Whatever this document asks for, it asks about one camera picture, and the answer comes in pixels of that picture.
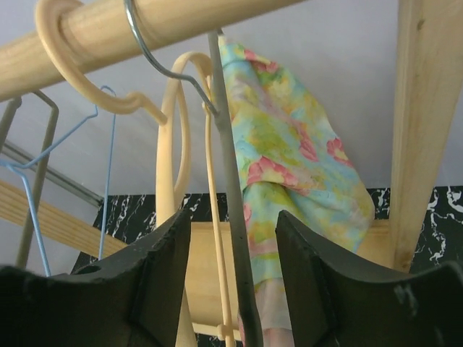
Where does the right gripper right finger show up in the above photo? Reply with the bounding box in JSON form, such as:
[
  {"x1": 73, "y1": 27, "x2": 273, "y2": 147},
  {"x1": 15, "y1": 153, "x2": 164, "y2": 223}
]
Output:
[{"x1": 276, "y1": 211, "x2": 462, "y2": 346}]

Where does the grey metal hanger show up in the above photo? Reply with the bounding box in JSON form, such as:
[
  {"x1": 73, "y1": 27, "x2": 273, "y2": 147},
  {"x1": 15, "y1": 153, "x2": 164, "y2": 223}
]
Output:
[{"x1": 124, "y1": 1, "x2": 263, "y2": 346}]

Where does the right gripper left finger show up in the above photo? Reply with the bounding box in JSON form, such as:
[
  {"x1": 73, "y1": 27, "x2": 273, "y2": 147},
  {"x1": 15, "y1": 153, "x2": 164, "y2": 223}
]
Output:
[{"x1": 1, "y1": 210, "x2": 191, "y2": 346}]

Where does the cream wooden hanger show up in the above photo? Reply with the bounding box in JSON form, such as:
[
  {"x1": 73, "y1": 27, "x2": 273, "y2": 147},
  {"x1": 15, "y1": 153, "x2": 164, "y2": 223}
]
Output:
[{"x1": 35, "y1": 1, "x2": 236, "y2": 346}]

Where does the wooden clothes rack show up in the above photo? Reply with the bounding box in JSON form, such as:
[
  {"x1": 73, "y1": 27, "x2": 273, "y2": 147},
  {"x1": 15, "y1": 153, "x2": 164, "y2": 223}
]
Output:
[{"x1": 1, "y1": 1, "x2": 462, "y2": 346}]

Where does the light blue hanger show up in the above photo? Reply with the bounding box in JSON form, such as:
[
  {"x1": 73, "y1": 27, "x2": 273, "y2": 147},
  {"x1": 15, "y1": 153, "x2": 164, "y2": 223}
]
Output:
[{"x1": 1, "y1": 92, "x2": 117, "y2": 276}]

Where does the colourful floral shirt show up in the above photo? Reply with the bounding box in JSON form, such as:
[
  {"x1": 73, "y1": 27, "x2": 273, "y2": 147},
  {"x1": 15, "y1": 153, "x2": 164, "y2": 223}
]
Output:
[{"x1": 218, "y1": 35, "x2": 374, "y2": 346}]

